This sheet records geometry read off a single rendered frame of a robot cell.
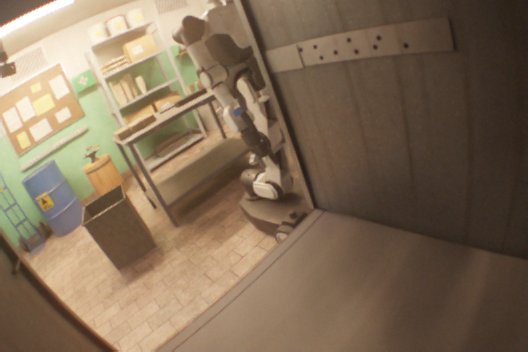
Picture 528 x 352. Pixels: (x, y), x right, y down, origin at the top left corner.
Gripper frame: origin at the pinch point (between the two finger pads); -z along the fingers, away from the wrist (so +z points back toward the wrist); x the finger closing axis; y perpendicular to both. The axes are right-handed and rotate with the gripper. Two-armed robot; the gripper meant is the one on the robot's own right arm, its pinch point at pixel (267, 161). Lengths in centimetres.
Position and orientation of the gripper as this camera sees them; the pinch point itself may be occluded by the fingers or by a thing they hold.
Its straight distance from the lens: 139.2
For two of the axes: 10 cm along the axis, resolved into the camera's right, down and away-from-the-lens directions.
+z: -5.5, -8.3, -1.2
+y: 6.6, -5.2, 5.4
